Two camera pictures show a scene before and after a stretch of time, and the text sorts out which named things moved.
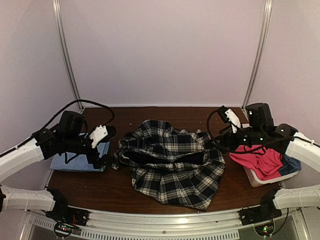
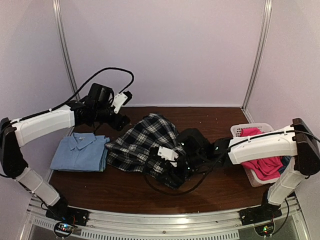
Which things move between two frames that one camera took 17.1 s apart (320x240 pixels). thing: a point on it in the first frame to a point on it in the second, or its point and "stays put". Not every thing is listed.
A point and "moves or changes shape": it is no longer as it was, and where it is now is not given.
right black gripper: [227, 135] to [171, 174]
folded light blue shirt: [80, 163] stays put
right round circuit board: [265, 230] stays put
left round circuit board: [63, 230] stays put
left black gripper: [100, 162] to [120, 122]
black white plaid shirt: [170, 166] moves or changes shape
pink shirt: [265, 164] stays put
